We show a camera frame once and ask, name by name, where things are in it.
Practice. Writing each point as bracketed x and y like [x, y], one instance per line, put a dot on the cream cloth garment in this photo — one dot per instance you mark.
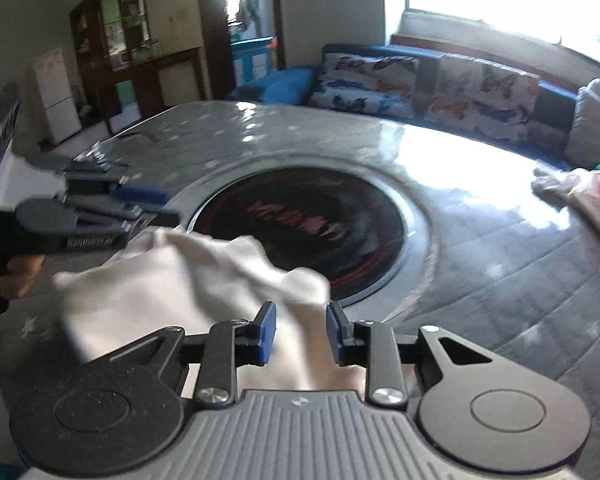
[155, 300]

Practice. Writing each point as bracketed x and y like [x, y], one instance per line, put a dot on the teal cabinet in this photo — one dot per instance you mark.
[252, 60]

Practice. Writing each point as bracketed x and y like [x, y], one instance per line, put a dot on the white refrigerator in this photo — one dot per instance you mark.
[55, 105]

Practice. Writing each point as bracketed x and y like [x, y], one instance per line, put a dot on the grey cushion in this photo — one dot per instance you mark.
[590, 130]

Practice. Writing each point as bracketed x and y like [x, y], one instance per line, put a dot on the pink garment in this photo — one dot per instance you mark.
[597, 200]

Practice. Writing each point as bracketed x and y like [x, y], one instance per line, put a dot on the dark wooden display cabinet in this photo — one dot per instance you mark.
[145, 80]

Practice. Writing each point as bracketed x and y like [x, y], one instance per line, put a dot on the person's left hand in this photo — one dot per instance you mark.
[22, 275]

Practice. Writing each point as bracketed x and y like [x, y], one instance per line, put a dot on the window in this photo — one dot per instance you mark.
[505, 0]

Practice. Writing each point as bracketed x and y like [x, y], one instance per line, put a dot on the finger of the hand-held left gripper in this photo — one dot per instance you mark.
[155, 219]
[140, 195]

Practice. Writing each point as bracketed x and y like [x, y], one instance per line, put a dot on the butterfly print cushion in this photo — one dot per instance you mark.
[365, 85]
[480, 100]

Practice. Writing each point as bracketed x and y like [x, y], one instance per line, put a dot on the round black table stove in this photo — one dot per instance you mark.
[305, 225]

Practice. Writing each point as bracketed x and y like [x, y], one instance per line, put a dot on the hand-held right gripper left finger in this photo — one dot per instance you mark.
[266, 332]

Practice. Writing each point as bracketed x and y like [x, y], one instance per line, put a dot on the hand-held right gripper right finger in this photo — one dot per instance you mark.
[334, 332]

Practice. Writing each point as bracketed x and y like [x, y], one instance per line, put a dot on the dark wooden door frame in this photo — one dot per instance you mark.
[212, 35]

